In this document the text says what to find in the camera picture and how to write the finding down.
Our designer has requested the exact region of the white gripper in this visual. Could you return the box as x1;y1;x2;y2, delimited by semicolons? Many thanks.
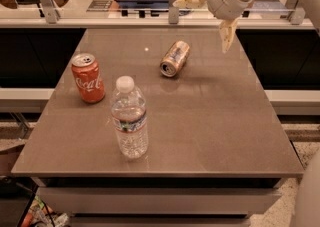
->
173;0;252;53

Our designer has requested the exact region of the orange gold soda can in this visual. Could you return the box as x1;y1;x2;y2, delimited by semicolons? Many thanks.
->
160;41;190;77

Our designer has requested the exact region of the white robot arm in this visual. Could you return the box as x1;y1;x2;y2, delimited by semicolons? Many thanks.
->
173;0;320;227

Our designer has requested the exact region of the red Coca-Cola can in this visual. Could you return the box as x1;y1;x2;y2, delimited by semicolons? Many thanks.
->
71;53;105;103

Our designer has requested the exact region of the clear plastic water bottle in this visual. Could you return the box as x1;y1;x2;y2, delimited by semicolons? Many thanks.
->
111;76;149;159

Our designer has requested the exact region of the grey table drawer base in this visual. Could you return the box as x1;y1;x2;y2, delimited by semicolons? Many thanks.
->
38;187;281;227

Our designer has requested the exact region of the colourful clutter under table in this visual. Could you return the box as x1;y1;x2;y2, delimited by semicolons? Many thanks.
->
20;196;70;227

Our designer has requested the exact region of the right metal glass bracket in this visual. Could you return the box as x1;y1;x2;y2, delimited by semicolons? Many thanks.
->
285;0;306;25

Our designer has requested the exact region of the left metal glass bracket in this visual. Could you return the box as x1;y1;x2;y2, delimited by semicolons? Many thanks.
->
40;0;60;24

